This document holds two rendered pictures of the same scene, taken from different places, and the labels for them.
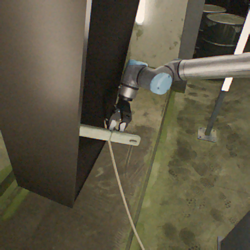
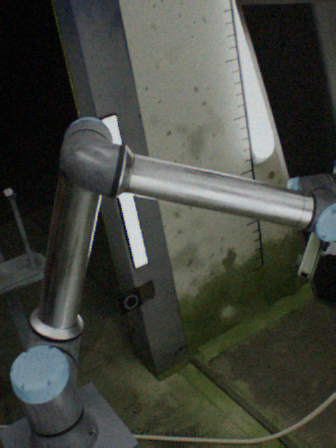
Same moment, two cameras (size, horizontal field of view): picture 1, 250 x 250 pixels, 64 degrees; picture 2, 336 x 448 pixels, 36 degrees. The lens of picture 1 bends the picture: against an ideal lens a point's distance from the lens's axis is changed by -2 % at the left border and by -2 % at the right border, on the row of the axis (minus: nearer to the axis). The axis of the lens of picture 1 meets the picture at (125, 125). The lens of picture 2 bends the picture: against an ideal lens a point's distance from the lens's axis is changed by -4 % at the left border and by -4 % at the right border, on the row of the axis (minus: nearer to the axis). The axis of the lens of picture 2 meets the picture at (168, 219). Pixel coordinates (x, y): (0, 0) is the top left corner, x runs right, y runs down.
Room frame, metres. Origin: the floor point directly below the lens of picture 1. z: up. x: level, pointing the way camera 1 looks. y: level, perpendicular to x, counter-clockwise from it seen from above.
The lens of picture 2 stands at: (1.40, -1.23, 1.75)
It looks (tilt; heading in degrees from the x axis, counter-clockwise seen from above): 26 degrees down; 136
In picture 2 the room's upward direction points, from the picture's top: 11 degrees counter-clockwise
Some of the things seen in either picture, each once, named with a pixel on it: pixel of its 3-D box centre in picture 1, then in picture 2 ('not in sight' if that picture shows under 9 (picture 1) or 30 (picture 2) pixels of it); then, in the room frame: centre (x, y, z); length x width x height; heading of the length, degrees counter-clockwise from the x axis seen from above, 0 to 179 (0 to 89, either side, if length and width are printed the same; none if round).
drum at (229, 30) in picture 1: (218, 48); not in sight; (3.11, -1.42, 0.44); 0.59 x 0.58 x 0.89; 178
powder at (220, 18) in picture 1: (226, 19); not in sight; (3.11, -1.42, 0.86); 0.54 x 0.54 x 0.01
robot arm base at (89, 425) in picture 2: not in sight; (60, 424); (0.38, -0.80, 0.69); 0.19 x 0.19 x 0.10
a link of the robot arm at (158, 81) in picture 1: (155, 80); (312, 194); (0.79, -0.13, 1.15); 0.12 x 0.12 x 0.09; 46
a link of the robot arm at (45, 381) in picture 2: not in sight; (46, 386); (0.37, -0.79, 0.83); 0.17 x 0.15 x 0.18; 136
